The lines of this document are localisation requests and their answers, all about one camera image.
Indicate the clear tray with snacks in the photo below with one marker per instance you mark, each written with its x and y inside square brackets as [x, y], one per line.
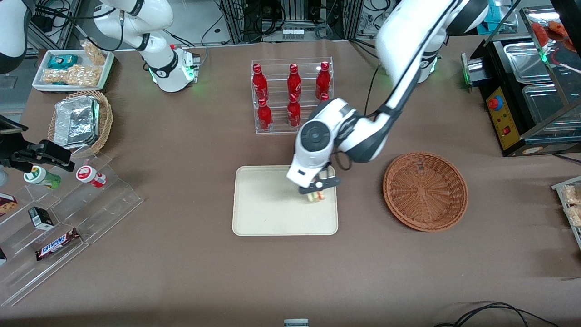
[559, 186]

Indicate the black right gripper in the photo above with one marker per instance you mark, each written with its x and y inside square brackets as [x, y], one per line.
[22, 156]

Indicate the black food warmer machine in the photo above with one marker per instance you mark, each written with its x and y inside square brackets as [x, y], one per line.
[513, 122]

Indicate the brown cookie box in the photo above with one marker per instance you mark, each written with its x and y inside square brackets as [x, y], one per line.
[6, 204]

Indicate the white rectangular snack tray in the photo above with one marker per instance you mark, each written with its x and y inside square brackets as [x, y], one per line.
[38, 81]

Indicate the cream plastic tray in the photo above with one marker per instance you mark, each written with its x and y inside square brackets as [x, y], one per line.
[263, 204]

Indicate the orange red food items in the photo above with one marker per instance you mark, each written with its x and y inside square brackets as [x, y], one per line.
[551, 29]

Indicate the red and white bottle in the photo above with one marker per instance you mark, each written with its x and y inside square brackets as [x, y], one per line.
[91, 176]

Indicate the brown wicker basket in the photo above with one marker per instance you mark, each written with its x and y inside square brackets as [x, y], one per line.
[424, 190]

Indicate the small black box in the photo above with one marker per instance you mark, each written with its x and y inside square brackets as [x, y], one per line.
[41, 218]

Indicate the dark packet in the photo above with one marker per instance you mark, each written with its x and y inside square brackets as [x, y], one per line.
[2, 256]

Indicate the light wicker basket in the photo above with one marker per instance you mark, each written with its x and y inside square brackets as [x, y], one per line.
[105, 118]

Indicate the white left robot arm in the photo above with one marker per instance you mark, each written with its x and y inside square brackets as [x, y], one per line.
[408, 45]

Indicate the clear wrapped snack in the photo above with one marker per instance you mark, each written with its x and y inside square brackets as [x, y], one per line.
[575, 216]
[573, 195]

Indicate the small clear peanut bag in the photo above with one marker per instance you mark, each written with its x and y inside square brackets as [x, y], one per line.
[94, 53]

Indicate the white power strip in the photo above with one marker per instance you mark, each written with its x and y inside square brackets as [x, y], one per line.
[293, 33]

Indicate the green and white bottle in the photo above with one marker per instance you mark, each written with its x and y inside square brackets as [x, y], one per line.
[41, 177]

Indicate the triangular sandwich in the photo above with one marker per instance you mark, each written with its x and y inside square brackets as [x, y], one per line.
[315, 196]

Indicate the silver foil package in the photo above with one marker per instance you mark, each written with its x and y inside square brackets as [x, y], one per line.
[75, 121]

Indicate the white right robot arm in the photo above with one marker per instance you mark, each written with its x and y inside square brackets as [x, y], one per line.
[136, 18]

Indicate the Snickers chocolate bar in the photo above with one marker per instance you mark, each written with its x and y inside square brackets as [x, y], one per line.
[57, 244]

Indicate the small grey white device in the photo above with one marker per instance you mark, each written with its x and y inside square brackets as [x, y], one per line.
[296, 323]

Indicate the teal box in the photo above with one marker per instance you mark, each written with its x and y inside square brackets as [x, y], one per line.
[497, 11]

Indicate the large clear peanut bag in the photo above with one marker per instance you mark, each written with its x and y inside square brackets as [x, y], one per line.
[75, 75]

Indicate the clear acrylic bottle rack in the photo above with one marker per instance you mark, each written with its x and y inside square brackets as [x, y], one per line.
[277, 91]

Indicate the teal snack packet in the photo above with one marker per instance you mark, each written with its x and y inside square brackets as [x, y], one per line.
[62, 61]

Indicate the clear acrylic step display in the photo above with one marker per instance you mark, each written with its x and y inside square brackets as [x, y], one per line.
[104, 204]

